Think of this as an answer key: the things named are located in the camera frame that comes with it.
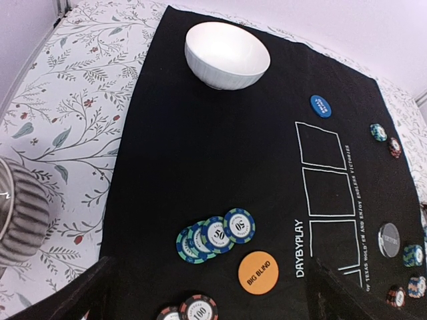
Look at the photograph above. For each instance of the spread teal poker chips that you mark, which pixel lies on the spread teal poker chips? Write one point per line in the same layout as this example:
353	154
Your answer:
214	236

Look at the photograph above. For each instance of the black poker felt mat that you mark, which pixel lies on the black poker felt mat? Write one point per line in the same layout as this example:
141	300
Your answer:
317	188

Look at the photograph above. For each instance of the white ceramic bowl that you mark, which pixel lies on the white ceramic bowl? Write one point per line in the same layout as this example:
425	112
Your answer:
224	56

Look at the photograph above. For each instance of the black dealer button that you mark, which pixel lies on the black dealer button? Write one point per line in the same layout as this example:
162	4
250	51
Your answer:
389	240

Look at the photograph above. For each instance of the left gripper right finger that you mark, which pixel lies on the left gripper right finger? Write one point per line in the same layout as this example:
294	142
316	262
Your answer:
334	298

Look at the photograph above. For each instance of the orange chip pair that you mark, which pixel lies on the orange chip pair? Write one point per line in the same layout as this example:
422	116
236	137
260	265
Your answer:
196	307

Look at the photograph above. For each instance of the orange chip stack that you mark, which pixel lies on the orange chip stack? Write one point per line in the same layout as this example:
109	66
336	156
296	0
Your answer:
396	297
395	148

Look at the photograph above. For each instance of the teal poker chip stack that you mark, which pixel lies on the teal poker chip stack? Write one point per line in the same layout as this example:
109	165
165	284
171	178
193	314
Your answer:
413	256

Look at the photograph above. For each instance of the orange big blind button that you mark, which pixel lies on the orange big blind button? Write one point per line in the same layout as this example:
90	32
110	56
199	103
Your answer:
258	272

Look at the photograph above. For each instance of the striped metal cup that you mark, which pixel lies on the striped metal cup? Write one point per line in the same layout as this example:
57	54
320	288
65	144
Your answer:
24	214

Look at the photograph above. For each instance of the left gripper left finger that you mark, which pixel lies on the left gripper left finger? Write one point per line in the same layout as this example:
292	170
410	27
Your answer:
88	294

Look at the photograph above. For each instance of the blue small blind button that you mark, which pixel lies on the blue small blind button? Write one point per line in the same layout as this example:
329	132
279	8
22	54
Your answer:
320	106

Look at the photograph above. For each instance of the white poker chip stack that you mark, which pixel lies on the white poker chip stack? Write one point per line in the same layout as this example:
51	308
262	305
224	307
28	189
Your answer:
417	287

